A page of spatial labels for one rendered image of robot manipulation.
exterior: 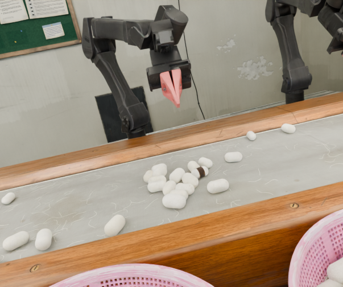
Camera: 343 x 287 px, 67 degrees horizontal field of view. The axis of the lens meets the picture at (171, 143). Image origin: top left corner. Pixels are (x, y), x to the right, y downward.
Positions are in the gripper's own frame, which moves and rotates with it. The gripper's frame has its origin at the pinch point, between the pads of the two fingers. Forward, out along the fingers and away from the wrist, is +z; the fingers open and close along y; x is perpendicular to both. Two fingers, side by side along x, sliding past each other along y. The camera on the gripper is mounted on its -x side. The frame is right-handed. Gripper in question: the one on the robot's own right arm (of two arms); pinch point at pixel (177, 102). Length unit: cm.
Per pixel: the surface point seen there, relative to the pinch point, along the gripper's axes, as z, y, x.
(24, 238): 23.4, -27.8, -6.0
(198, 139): 4.0, 3.8, 10.3
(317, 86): -110, 157, 152
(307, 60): -136, 156, 142
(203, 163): 14.9, 1.6, 1.1
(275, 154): 16.2, 15.6, 1.9
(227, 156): 14.7, 6.4, 1.2
